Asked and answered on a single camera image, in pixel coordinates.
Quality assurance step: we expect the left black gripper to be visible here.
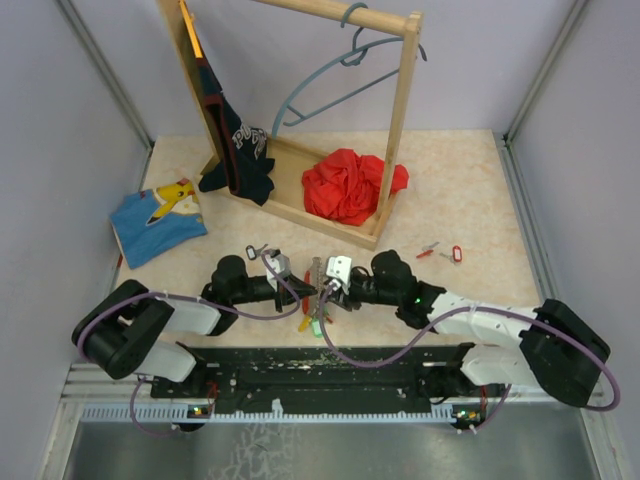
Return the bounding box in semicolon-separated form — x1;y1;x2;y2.
231;273;317;312

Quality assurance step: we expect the key with red tag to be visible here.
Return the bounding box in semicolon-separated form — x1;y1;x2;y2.
302;270;311;316
440;245;463;264

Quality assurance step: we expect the grey key organiser plate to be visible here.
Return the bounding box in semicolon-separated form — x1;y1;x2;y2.
308;257;324;319

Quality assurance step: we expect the key with green tag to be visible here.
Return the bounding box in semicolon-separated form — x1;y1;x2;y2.
311;319;323;338

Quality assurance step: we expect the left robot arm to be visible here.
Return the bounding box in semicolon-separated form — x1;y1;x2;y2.
71;250;317;397

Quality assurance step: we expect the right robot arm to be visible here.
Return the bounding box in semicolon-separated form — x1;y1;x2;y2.
340;250;611;408

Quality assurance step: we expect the key with grey tag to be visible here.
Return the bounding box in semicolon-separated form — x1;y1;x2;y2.
245;244;268;261

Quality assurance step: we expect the wooden clothes rack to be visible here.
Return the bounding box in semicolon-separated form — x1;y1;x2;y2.
157;1;424;250

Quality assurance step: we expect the red crumpled cloth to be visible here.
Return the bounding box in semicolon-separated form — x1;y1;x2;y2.
301;148;385;226

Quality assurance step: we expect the navy blue shirt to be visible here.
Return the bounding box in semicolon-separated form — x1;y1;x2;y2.
196;58;275;206

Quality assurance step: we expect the blue Pikachu shirt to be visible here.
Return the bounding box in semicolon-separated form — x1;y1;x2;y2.
109;178;208;269

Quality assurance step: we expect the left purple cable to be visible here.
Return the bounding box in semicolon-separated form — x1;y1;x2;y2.
75;252;302;439

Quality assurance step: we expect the purple cable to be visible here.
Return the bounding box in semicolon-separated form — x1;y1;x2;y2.
318;279;623;434
75;252;302;439

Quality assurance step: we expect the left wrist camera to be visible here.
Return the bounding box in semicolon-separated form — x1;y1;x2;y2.
262;249;291;290

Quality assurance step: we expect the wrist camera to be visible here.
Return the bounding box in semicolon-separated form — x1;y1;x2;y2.
325;255;352;294
262;249;291;290

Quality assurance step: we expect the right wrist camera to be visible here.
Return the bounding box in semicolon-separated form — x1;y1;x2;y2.
325;255;352;294

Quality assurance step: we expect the key with red handle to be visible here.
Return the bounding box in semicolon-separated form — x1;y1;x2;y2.
416;242;439;259

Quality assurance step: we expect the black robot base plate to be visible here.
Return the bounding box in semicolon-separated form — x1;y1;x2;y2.
151;344;505;415

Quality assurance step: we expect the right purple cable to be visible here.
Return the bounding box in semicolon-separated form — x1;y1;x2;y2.
318;279;623;434

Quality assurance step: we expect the grey slotted cable duct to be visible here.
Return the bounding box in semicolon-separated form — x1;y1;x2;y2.
79;402;494;425

